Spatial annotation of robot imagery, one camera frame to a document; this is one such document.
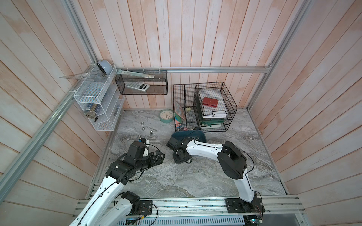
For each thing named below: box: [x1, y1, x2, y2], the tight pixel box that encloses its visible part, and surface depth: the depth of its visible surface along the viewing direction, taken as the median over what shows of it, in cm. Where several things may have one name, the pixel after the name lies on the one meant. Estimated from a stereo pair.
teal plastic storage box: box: [171, 129, 207, 143], surface depth 103 cm
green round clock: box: [159, 108, 174, 124], surface depth 115 cm
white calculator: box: [124, 82, 150, 92], surface depth 100 cm
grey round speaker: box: [97, 59, 113, 76], surface depth 85 cm
